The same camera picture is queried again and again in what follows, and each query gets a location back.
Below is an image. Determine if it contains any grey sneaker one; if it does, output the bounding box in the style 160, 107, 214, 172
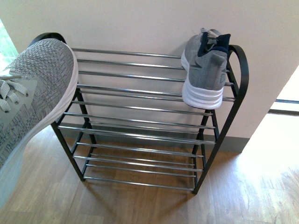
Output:
0, 38, 78, 205
181, 28, 231, 110

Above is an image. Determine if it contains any black metal shoe rack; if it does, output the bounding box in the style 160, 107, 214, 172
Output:
52, 45, 249, 193

